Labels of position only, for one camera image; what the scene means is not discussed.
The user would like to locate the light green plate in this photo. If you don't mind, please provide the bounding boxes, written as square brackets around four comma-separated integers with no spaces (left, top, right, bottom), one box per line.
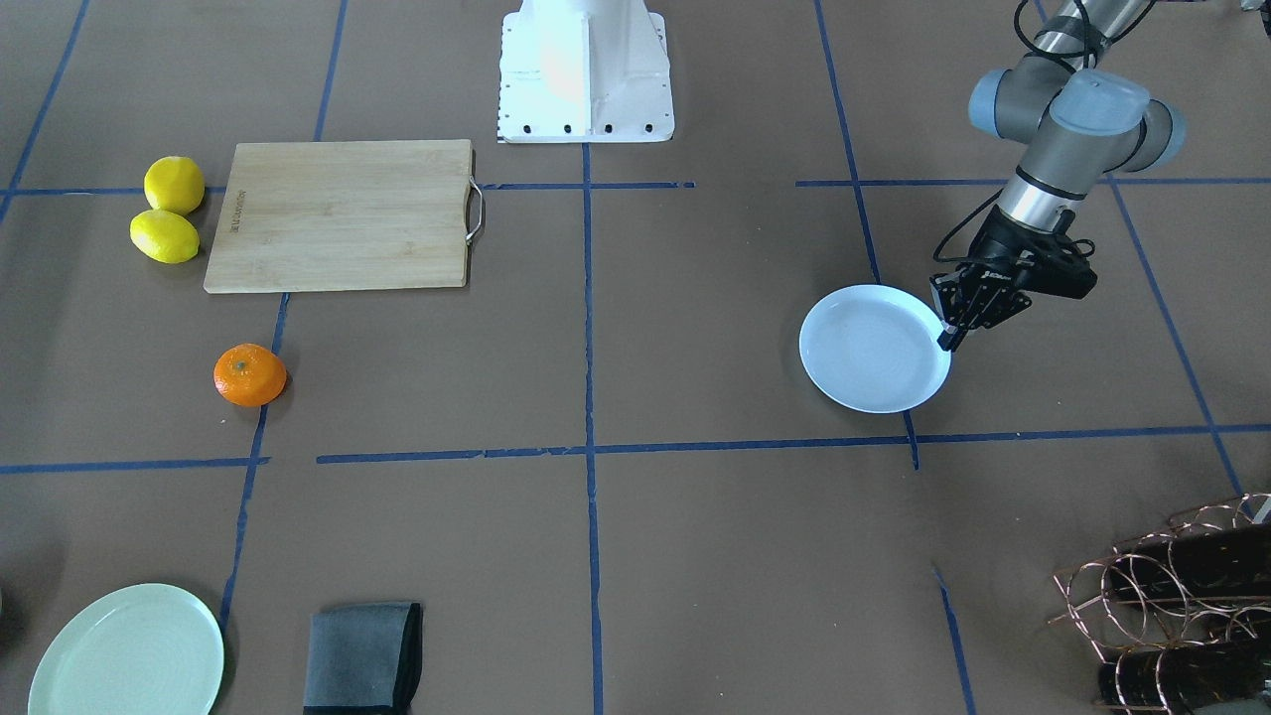
[27,583,225,714]

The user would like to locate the copper wire bottle rack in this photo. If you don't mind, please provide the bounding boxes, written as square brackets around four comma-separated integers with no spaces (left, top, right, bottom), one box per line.
[1052,493,1270,714]

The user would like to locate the yellow lemon lower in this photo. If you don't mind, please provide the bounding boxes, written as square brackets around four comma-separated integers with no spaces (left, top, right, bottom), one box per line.
[130,210,201,264]

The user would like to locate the dark wine bottle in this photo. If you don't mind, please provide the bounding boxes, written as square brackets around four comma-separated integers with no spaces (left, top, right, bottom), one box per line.
[1106,523,1270,608]
[1097,640,1268,714]

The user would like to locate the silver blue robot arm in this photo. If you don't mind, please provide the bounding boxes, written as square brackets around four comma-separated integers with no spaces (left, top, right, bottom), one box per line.
[930,1,1188,352]

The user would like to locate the orange fruit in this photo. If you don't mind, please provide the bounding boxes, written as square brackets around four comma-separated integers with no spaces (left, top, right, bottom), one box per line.
[212,344,289,406]

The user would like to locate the bamboo cutting board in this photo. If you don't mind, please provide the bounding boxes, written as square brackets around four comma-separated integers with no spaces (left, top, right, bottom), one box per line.
[203,138,486,295]

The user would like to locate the yellow lemon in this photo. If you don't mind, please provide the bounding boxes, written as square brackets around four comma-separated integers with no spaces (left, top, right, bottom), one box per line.
[142,157,208,215]
[130,210,201,264]

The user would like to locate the yellow lemon upper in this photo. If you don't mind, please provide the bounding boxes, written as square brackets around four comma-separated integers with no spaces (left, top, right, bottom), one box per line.
[142,157,208,215]

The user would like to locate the folded grey cloth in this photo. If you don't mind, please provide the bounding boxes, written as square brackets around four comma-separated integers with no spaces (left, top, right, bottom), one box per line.
[302,602,425,714]

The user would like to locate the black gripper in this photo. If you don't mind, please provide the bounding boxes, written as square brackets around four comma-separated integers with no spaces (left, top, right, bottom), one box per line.
[929,207,1097,353]

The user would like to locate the light blue plate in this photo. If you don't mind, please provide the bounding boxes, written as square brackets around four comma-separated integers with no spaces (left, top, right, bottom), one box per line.
[797,284,952,413]

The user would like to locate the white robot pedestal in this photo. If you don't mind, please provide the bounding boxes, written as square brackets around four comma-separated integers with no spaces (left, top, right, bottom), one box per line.
[496,1,676,144]

